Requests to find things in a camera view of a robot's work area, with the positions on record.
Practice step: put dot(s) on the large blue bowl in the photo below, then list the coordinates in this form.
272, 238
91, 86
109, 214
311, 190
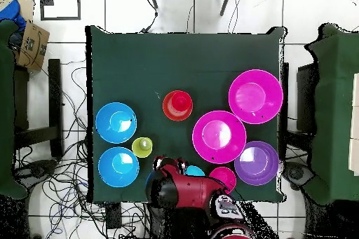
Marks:
118, 167
115, 122

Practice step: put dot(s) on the plain cardboard box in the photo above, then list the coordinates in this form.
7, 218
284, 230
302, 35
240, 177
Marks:
28, 6

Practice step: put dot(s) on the blue cloth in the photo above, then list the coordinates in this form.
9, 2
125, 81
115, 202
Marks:
12, 12

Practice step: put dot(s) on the green covered side table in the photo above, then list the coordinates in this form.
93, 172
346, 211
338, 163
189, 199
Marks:
333, 110
7, 110

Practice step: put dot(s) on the black box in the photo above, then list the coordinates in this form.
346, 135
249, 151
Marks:
113, 216

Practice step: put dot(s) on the stack of small blue bowls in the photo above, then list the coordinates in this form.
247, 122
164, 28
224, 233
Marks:
195, 171

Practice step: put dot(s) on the small crimson bowl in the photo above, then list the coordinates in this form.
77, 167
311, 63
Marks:
224, 176

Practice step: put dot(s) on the red cup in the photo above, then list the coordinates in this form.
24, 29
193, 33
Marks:
181, 101

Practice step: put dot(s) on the black bench frame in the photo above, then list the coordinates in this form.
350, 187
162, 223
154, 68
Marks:
307, 96
54, 96

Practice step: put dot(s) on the dark green table cloth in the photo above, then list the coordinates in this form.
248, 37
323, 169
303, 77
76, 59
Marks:
168, 68

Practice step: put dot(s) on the orange bowl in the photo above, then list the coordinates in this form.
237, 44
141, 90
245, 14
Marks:
168, 110

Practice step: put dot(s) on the black pedestal foot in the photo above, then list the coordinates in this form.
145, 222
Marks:
297, 173
36, 170

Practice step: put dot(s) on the yellow cup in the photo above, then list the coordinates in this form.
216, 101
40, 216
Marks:
142, 147

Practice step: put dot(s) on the printed cardboard box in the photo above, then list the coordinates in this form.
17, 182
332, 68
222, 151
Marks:
32, 51

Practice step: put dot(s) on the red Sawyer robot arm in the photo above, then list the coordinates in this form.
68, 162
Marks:
193, 191

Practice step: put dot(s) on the purple bowl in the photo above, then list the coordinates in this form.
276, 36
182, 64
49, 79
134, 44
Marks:
256, 163

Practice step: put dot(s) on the large pink bowl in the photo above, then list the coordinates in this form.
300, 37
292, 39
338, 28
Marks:
255, 96
219, 137

